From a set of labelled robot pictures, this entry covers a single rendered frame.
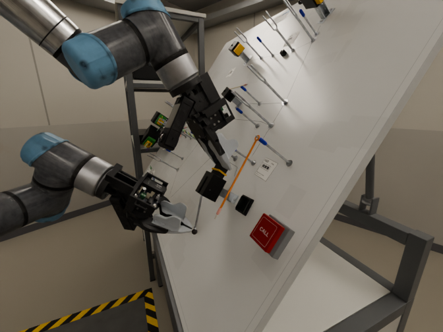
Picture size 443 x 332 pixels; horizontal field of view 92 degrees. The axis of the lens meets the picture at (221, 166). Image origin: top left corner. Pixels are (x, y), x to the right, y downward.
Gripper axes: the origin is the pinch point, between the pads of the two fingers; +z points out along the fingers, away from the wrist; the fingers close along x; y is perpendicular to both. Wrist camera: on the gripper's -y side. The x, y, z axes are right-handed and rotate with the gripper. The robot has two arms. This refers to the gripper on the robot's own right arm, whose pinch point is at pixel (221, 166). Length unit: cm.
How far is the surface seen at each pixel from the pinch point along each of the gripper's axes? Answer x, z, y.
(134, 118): 98, -16, 0
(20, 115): 234, -66, -72
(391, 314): -24, 54, 12
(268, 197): -11.6, 7.0, 1.5
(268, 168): -7.4, 4.4, 7.0
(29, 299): 133, 51, -128
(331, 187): -23.2, 4.6, 6.7
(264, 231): -17.9, 6.4, -5.5
